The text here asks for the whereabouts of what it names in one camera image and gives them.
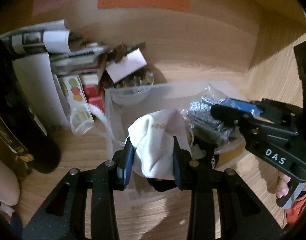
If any right hand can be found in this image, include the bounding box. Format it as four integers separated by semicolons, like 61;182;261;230
276;172;306;198

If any stack of newspapers and books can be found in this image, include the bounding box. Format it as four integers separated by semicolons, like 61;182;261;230
0;20;108;128

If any silver glitter item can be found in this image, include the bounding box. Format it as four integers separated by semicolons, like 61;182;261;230
181;83;244;152

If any clear plastic storage bin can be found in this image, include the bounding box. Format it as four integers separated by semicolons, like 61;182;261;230
102;80;248;160

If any white pouch with black cord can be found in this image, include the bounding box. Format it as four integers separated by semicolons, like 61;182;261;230
128;109;191;192

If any small pink box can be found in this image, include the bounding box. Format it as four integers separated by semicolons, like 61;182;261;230
106;49;147;83

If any dark wine bottle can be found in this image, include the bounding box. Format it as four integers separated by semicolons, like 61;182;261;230
0;40;60;173

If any pink cup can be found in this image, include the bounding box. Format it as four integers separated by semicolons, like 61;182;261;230
0;160;20;206

